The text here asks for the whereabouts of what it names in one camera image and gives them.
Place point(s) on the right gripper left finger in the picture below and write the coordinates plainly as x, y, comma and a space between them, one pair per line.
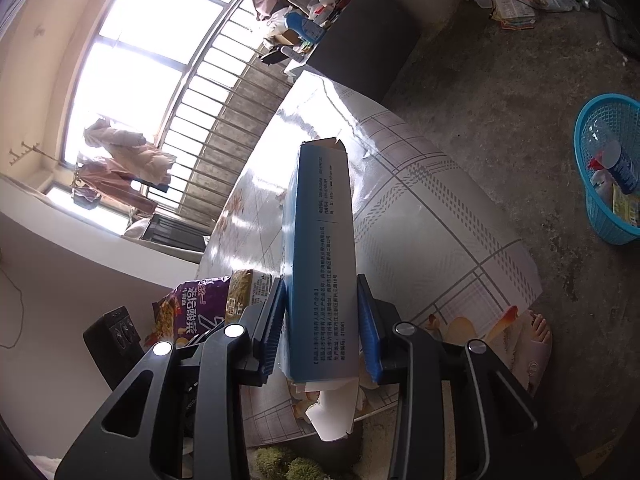
268, 331

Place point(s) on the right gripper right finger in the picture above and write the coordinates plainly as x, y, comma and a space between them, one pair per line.
379, 344

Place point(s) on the blue white carton box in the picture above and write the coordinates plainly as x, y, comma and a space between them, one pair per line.
320, 346

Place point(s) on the purple noodle bag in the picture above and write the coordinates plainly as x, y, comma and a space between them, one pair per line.
189, 310

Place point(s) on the Pepsi plastic bottle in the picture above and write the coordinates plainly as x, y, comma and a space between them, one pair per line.
605, 144

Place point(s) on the red plastic bag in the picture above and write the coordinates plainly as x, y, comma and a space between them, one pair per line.
595, 164

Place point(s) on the gold tissue pack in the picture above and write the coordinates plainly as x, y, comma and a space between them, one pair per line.
246, 287

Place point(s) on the hanging pink jacket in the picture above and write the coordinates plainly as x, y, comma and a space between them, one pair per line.
131, 151

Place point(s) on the metal balcony railing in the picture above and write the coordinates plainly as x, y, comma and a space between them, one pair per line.
219, 114

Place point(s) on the dark grey cabinet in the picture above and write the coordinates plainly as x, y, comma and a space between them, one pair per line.
365, 48

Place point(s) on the yellow snack wrapper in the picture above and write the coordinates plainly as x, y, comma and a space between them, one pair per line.
625, 206

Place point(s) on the blue plastic waste basket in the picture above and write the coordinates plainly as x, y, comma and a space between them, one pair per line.
621, 113

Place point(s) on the blue detergent bottle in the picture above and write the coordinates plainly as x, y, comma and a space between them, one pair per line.
305, 28

